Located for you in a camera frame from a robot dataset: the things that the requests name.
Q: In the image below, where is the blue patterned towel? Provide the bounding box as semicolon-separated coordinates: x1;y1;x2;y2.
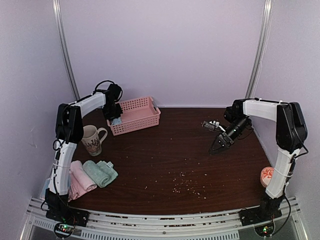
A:
39;178;51;200

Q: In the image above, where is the left circuit board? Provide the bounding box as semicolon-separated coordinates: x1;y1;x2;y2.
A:
53;222;75;239

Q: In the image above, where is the circuit board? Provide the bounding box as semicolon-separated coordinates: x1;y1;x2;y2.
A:
254;223;275;238
53;222;75;239

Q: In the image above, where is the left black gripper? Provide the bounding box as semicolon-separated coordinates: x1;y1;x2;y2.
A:
102;102;123;121

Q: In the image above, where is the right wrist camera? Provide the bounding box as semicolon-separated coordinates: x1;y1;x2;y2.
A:
202;120;226;132

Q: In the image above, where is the pink towel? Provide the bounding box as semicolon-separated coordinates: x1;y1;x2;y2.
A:
68;160;97;202

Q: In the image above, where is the right aluminium post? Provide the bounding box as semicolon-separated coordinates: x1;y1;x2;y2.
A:
245;0;274;98

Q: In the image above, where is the pink plastic basket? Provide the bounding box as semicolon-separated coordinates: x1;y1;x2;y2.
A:
106;96;161;136

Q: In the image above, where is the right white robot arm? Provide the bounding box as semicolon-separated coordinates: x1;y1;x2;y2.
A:
202;98;308;221

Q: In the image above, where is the left aluminium post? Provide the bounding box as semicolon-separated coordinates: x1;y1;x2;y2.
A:
52;0;80;100

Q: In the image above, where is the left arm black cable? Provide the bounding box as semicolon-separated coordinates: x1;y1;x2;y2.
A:
94;79;123;95

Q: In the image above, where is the aluminium post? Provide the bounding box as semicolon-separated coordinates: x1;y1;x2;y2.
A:
245;0;274;98
52;0;80;100

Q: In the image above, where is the right circuit board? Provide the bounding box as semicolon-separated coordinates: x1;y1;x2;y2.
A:
254;223;275;238

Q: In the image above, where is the green towel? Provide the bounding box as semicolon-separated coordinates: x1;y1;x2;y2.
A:
82;160;119;188

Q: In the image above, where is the light blue towel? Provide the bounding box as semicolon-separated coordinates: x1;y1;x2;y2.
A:
111;117;122;126

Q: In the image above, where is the patterned ceramic mug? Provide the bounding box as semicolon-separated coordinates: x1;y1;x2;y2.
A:
81;125;108;157

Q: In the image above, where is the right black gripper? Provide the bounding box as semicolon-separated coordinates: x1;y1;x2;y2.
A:
210;116;251;155

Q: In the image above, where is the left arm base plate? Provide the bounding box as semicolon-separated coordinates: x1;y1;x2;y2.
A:
45;208;90;227

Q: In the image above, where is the orange patterned coaster stack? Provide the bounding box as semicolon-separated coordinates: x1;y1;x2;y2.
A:
260;167;274;188

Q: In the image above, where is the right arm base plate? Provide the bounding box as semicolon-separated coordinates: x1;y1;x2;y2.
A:
238;206;282;226

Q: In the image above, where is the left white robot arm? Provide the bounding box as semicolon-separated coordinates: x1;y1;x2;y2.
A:
44;79;123;222

